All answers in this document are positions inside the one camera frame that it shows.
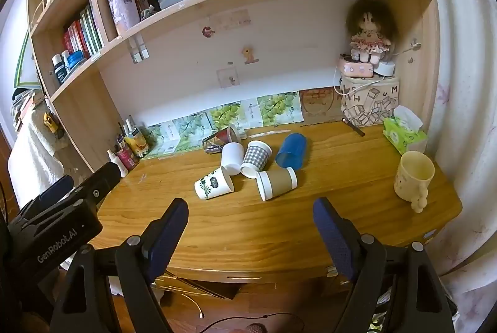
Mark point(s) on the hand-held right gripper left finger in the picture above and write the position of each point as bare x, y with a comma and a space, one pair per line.
167, 236

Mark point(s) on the white curtain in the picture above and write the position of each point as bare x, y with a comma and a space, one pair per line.
466, 123

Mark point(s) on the red wall sticker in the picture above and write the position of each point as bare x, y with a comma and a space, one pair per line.
208, 31

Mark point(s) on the brown haired rag doll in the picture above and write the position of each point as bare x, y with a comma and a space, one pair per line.
369, 30

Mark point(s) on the clear wall hook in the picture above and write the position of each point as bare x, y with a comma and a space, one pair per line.
228, 77

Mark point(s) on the orange label bottle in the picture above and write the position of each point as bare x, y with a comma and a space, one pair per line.
138, 142

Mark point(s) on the yellow toy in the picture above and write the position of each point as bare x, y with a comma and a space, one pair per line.
50, 122

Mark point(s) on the dark pen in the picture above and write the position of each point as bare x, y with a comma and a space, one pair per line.
353, 127

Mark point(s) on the row of red and green books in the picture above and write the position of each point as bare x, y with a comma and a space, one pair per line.
83, 32

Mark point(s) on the white leaf print paper cup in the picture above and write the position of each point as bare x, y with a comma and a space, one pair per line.
211, 185

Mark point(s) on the orange wall sticker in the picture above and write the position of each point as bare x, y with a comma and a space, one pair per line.
249, 55

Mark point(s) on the white cloth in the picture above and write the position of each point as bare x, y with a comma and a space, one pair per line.
33, 166

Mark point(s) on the grape print card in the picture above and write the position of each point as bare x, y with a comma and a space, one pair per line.
227, 115
279, 107
163, 140
192, 127

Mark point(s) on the printed cardboard box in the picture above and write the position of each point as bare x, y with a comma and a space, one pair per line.
369, 102

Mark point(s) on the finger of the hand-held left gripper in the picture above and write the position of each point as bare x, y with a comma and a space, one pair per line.
56, 189
101, 183

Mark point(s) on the blue jar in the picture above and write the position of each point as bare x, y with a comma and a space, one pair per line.
75, 61

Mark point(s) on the white round device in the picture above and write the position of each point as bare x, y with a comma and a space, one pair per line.
385, 68

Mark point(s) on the brown sleeve paper cup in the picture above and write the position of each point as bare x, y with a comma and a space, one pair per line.
277, 183

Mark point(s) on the dark red shiny cup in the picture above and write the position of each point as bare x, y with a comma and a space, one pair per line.
221, 138

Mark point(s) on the white cylinder with purple print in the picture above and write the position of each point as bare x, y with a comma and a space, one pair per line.
122, 5

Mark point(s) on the small white bottle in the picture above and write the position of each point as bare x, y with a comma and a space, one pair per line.
118, 164

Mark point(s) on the plain white paper cup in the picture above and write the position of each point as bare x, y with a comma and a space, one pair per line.
232, 156

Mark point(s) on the green tissue pack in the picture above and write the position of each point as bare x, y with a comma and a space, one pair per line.
402, 135

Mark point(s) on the dark ink bottle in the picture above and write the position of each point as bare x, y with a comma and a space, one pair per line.
59, 71

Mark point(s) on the brown drawing card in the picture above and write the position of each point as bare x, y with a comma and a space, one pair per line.
320, 106

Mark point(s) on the grey checked paper cup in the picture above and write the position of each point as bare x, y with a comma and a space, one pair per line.
254, 158

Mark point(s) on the pale yellow mug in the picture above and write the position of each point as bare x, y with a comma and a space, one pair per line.
407, 183

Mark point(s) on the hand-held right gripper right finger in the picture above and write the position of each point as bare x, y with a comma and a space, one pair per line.
333, 236

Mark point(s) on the pink box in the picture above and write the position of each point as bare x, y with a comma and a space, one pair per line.
355, 69

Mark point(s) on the blue plastic cup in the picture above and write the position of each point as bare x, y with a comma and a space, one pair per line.
292, 150

